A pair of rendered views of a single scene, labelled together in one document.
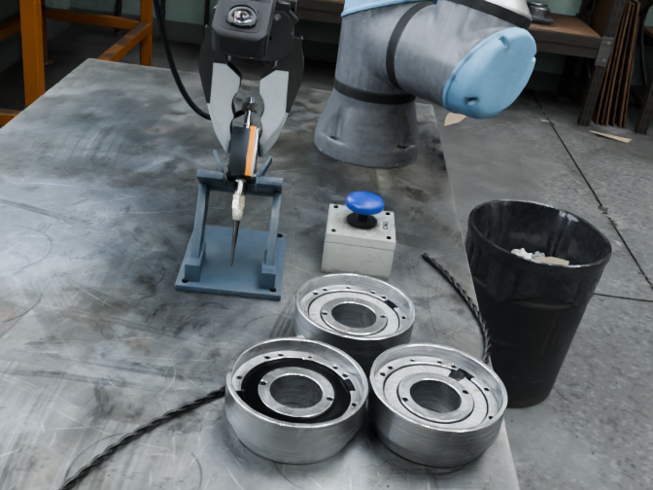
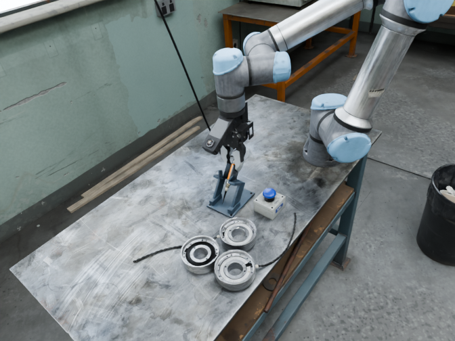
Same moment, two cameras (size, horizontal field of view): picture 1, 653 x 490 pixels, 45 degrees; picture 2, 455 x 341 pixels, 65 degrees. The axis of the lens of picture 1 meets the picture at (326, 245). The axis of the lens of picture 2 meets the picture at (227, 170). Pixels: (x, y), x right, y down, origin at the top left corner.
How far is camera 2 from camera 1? 64 cm
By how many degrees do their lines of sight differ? 38
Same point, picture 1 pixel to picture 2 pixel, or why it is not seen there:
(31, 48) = not seen: hidden behind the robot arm
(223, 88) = (223, 151)
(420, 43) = (323, 129)
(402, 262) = (285, 214)
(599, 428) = not seen: outside the picture
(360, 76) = (313, 132)
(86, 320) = (178, 211)
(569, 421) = not seen: outside the picture
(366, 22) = (314, 114)
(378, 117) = (319, 148)
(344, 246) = (258, 206)
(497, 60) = (342, 145)
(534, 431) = (445, 278)
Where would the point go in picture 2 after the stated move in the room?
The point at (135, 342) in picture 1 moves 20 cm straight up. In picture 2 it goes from (183, 222) to (172, 172)
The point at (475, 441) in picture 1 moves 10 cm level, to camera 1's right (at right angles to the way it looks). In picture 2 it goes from (231, 287) to (265, 310)
